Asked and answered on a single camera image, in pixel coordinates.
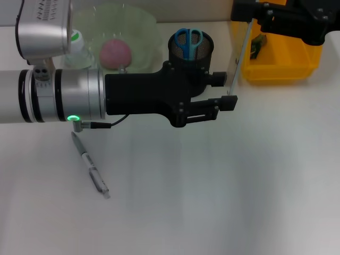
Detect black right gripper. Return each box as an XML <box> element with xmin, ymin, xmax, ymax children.
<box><xmin>230</xmin><ymin>0</ymin><xmax>340</xmax><ymax>46</ymax></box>

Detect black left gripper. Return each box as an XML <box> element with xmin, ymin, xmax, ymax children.
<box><xmin>104</xmin><ymin>60</ymin><xmax>228</xmax><ymax>129</ymax></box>

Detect clear plastic ruler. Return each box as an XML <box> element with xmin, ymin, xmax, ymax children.
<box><xmin>225</xmin><ymin>20</ymin><xmax>253</xmax><ymax>97</ymax></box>

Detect green plastic wrapper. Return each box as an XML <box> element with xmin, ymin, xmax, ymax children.
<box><xmin>250</xmin><ymin>33</ymin><xmax>268</xmax><ymax>60</ymax></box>

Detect blue scissors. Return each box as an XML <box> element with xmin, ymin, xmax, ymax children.
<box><xmin>174</xmin><ymin>28</ymin><xmax>204</xmax><ymax>62</ymax></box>

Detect pink peach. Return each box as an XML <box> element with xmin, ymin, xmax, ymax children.
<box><xmin>99</xmin><ymin>38</ymin><xmax>133</xmax><ymax>70</ymax></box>

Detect clear water bottle green label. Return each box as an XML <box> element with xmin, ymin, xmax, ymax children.
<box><xmin>63</xmin><ymin>28</ymin><xmax>96</xmax><ymax>70</ymax></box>

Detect grey pen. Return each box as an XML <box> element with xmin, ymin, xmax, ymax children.
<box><xmin>71</xmin><ymin>131</ymin><xmax>111</xmax><ymax>200</ymax></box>

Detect black mesh pen holder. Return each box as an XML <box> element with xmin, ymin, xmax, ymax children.
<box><xmin>168</xmin><ymin>28</ymin><xmax>215</xmax><ymax>98</ymax></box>

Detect green translucent fruit bowl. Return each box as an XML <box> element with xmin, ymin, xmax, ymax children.
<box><xmin>70</xmin><ymin>4</ymin><xmax>164</xmax><ymax>78</ymax></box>

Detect yellow plastic bin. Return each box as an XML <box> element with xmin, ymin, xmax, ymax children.
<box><xmin>230</xmin><ymin>0</ymin><xmax>327</xmax><ymax>86</ymax></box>

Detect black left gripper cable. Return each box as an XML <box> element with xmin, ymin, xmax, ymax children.
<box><xmin>72</xmin><ymin>114</ymin><xmax>131</xmax><ymax>133</ymax></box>

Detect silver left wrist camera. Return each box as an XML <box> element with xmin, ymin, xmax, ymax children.
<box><xmin>15</xmin><ymin>0</ymin><xmax>74</xmax><ymax>66</ymax></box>

